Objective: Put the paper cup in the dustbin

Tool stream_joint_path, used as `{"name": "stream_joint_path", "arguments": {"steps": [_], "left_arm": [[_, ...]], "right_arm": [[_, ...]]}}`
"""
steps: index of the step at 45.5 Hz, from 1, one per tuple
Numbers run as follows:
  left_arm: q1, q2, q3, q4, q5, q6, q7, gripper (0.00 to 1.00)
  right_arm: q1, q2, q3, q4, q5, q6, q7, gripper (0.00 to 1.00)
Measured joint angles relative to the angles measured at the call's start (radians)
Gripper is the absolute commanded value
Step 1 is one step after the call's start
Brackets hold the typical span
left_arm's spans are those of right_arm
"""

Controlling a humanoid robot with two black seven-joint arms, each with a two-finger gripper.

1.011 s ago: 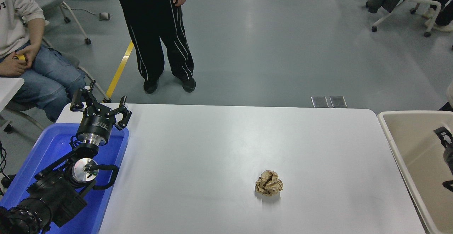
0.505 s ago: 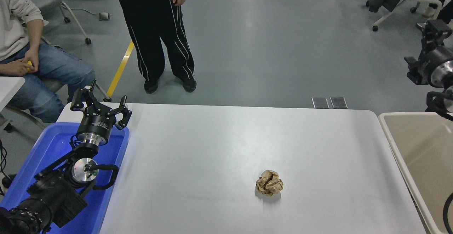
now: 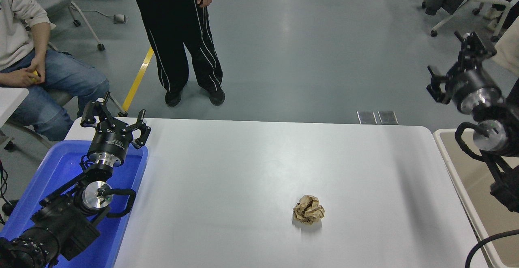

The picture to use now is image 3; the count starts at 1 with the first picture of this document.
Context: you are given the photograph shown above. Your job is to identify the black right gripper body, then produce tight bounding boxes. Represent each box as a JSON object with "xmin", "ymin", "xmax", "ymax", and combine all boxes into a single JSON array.
[{"xmin": 445, "ymin": 68, "xmax": 494, "ymax": 103}]

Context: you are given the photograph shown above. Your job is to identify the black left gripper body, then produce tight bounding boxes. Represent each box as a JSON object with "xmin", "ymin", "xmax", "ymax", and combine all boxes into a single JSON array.
[{"xmin": 88, "ymin": 124, "xmax": 134, "ymax": 160}]

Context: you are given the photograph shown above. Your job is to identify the person's right hand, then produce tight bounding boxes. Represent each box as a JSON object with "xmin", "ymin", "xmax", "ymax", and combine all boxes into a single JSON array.
[{"xmin": 0, "ymin": 69, "xmax": 38, "ymax": 88}]

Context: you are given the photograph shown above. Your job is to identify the grey seat chair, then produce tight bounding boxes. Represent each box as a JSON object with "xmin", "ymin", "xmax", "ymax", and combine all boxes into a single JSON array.
[{"xmin": 41, "ymin": 88, "xmax": 129, "ymax": 118}]

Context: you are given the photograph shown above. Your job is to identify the person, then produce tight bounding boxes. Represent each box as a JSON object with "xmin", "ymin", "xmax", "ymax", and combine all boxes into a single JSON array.
[
  {"xmin": 483, "ymin": 0, "xmax": 519, "ymax": 32},
  {"xmin": 0, "ymin": 0, "xmax": 110, "ymax": 142},
  {"xmin": 130, "ymin": 0, "xmax": 226, "ymax": 107}
]

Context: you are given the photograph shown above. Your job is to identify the blue plastic tray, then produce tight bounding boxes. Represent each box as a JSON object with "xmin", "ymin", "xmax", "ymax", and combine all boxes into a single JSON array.
[{"xmin": 0, "ymin": 140, "xmax": 149, "ymax": 268}]

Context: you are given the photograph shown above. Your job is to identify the white side table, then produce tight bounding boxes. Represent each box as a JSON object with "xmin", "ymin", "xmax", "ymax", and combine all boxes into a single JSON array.
[{"xmin": 0, "ymin": 88, "xmax": 29, "ymax": 129}]

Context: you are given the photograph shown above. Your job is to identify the small grey floor device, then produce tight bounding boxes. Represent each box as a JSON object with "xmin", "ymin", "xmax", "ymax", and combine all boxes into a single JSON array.
[{"xmin": 77, "ymin": 10, "xmax": 129, "ymax": 25}]

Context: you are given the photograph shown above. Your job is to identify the large pale bin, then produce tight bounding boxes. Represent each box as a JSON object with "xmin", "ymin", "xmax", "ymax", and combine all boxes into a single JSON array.
[{"xmin": 433, "ymin": 128, "xmax": 519, "ymax": 268}]

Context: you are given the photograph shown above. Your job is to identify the crumpled tan paper ball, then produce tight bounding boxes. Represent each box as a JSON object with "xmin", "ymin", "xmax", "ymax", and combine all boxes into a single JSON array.
[{"xmin": 292, "ymin": 195, "xmax": 326, "ymax": 225}]

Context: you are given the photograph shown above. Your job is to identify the black cables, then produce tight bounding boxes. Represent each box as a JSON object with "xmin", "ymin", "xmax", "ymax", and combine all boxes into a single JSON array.
[{"xmin": 0, "ymin": 161, "xmax": 19, "ymax": 225}]

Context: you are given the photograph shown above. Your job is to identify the black cable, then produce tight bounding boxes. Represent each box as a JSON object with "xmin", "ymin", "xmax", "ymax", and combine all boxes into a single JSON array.
[{"xmin": 465, "ymin": 229, "xmax": 519, "ymax": 268}]

